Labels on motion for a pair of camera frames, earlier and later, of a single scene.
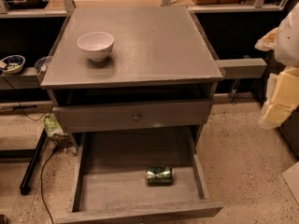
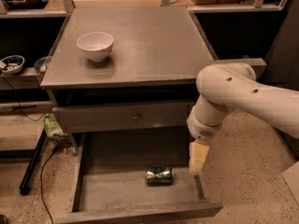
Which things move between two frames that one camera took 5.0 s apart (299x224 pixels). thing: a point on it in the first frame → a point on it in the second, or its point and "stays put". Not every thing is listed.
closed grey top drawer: (90, 118) stays put
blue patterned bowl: (14, 63) stays put
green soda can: (160, 175) stays put
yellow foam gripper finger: (281, 98) → (204, 122)
